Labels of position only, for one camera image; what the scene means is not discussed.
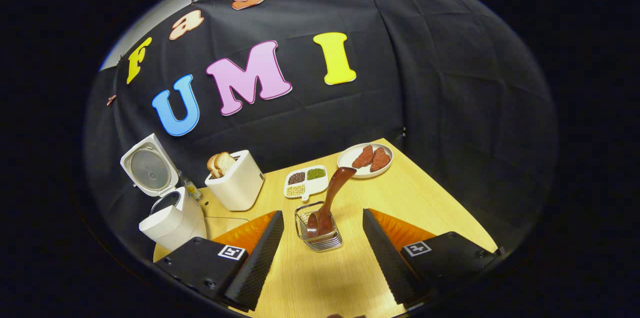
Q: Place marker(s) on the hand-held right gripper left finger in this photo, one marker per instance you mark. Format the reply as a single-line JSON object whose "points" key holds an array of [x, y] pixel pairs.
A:
{"points": [[257, 263]]}

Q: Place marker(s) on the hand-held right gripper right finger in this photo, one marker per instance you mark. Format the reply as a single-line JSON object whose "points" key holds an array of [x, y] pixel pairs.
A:
{"points": [[385, 263]]}

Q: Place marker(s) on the brown wooden spoon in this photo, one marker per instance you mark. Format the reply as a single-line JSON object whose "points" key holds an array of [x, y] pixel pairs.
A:
{"points": [[337, 193]]}

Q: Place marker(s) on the white rice cooker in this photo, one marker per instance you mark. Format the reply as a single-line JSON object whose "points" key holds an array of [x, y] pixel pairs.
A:
{"points": [[170, 228]]}

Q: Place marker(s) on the white toaster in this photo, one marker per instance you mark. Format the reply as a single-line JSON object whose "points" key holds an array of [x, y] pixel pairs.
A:
{"points": [[240, 185]]}

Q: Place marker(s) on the white divided bean dish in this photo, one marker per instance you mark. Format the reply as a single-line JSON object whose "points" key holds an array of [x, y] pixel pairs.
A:
{"points": [[320, 187]]}

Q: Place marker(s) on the small clear bottle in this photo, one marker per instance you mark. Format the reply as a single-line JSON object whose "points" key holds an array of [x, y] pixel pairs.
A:
{"points": [[191, 189]]}

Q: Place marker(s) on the red meat piece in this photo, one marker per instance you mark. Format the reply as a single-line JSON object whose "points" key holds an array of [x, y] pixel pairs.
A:
{"points": [[363, 157], [380, 160]]}

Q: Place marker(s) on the toast bread slice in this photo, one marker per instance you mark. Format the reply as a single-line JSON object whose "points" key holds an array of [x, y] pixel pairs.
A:
{"points": [[212, 165], [225, 163]]}

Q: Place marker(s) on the white round plate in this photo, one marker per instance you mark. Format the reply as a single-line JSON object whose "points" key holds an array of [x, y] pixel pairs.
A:
{"points": [[346, 160]]}

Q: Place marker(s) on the black backdrop cloth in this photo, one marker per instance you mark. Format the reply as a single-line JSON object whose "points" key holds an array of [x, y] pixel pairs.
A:
{"points": [[450, 108]]}

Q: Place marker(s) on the pink clip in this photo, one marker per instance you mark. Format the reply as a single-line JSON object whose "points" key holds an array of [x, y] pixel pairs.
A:
{"points": [[111, 100]]}

